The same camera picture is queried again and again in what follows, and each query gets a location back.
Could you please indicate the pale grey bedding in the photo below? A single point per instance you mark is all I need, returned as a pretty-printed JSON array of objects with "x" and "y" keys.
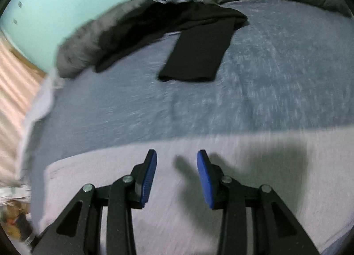
[{"x": 41, "y": 100}]

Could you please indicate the mixed floor clutter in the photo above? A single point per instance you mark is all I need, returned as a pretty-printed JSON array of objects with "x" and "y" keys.
[{"x": 13, "y": 213}]

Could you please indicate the bed with blue sheet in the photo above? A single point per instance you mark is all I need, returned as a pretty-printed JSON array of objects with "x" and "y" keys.
[{"x": 262, "y": 77}]

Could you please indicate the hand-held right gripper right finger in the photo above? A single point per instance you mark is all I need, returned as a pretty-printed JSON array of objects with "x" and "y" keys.
[{"x": 206, "y": 183}]

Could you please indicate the wooden window frame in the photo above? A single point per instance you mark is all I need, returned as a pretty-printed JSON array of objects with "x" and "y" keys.
[{"x": 30, "y": 62}]

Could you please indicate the grey sweatshirt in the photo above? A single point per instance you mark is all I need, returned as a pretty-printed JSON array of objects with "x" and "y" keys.
[{"x": 171, "y": 227}]

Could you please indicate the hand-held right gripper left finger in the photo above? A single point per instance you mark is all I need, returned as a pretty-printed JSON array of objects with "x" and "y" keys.
[{"x": 149, "y": 177}]

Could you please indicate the pink curtain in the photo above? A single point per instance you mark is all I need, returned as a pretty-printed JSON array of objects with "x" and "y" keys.
[{"x": 13, "y": 105}]

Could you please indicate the black garment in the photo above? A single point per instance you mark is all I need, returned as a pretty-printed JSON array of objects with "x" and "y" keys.
[{"x": 193, "y": 50}]

